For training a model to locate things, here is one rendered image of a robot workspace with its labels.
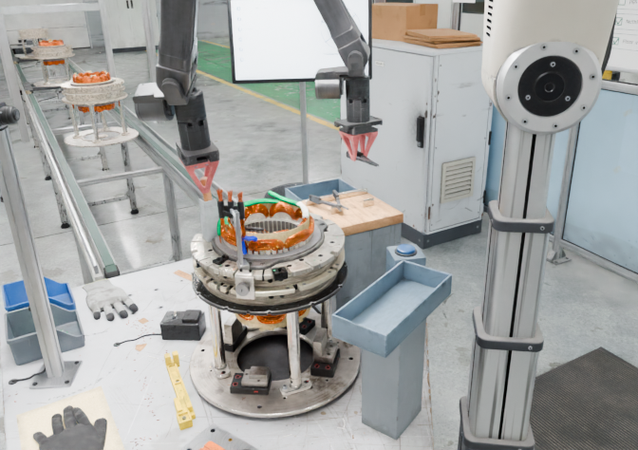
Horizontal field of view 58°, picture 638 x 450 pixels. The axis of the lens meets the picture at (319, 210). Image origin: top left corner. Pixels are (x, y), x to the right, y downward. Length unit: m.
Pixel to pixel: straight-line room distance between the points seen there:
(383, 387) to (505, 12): 0.68
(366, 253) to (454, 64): 2.14
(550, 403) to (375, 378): 1.51
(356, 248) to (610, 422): 1.47
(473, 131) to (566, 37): 2.63
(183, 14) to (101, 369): 0.84
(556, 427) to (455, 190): 1.66
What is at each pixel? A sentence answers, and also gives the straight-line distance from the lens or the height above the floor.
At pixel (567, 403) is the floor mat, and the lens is 2.58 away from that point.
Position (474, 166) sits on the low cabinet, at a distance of 3.66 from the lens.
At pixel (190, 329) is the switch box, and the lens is 1.46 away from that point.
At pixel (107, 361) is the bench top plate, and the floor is 0.78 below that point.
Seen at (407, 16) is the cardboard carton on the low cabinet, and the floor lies 1.35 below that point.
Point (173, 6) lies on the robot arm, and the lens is 0.98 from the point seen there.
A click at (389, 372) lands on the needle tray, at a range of 1.10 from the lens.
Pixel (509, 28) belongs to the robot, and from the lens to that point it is 0.98.
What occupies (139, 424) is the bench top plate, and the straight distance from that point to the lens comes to 1.28.
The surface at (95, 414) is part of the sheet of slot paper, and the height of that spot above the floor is 0.78.
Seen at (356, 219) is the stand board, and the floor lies 1.06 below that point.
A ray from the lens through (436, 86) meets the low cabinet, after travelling 3.34.
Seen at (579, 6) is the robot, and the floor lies 1.55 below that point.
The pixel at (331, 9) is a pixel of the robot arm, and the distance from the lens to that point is 1.33.
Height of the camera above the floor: 1.61
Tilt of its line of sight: 22 degrees down
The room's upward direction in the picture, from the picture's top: 1 degrees counter-clockwise
